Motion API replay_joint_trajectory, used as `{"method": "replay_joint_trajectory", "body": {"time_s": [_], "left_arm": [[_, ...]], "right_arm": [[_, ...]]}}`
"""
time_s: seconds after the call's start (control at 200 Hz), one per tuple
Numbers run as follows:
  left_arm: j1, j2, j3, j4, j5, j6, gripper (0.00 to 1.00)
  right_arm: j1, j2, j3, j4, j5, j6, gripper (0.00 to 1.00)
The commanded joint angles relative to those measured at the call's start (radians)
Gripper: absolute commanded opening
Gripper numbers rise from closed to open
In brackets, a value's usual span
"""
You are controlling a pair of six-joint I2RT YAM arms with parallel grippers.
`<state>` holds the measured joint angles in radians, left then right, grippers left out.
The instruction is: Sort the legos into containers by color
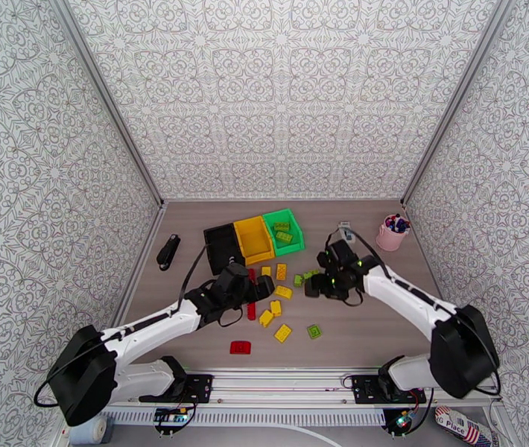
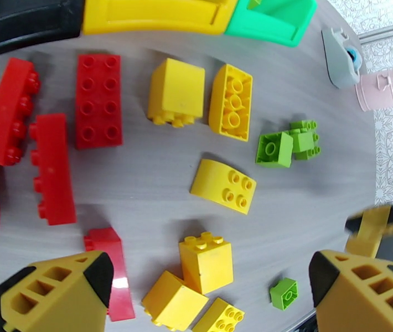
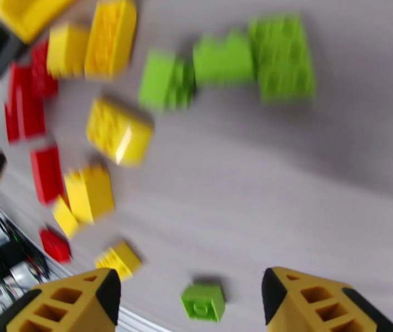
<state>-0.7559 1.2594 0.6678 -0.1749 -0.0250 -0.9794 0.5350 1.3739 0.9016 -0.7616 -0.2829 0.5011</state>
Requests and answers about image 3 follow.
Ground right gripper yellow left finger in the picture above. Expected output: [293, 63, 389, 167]
[0, 268, 122, 332]

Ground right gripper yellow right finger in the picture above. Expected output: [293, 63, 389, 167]
[261, 267, 393, 332]

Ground small rounded red lego brick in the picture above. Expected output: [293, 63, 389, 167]
[39, 227, 73, 264]

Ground slim yellow lego brick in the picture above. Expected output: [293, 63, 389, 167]
[51, 194, 80, 239]

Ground small yellow lego brick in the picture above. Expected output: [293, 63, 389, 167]
[94, 240, 144, 282]

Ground large red lego brick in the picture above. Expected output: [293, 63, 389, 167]
[4, 63, 47, 145]

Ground small green lego brick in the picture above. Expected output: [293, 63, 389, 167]
[180, 282, 227, 324]

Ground yellow lego cube brick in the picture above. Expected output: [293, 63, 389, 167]
[63, 163, 116, 225]

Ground rounded yellow lego brick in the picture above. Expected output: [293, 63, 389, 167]
[85, 96, 154, 168]

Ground yellow plastic container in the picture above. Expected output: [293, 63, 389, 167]
[0, 0, 83, 45]

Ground large yellow lego brick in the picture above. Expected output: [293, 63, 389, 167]
[84, 0, 138, 82]

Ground large green lego brick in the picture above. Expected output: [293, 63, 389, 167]
[247, 13, 317, 106]

